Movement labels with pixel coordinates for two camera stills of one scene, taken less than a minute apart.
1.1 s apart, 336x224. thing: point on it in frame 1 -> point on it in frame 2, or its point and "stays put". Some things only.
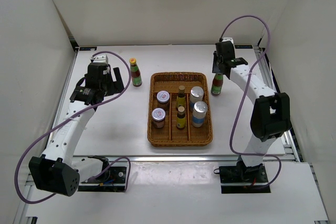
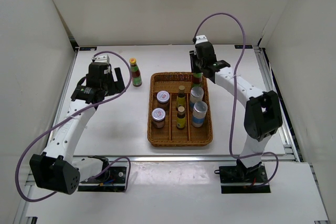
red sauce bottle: (217, 84) -> (197, 78)
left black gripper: (113, 88) stays put
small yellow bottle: (181, 97) stays put
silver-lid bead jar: (199, 113) stays put
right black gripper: (214, 69) -> (193, 57)
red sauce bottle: (135, 72) stays put
